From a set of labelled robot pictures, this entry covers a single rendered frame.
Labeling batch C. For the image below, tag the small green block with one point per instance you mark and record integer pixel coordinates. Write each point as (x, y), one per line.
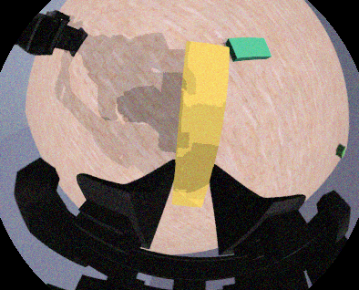
(340, 151)

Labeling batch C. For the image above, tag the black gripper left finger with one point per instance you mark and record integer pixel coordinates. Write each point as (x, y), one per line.
(142, 200)

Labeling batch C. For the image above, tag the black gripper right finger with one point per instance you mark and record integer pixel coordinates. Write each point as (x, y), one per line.
(239, 211)

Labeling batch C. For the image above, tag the yellow bar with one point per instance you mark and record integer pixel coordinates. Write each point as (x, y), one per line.
(201, 112)

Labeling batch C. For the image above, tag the green flat block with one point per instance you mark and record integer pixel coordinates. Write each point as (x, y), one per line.
(248, 49)

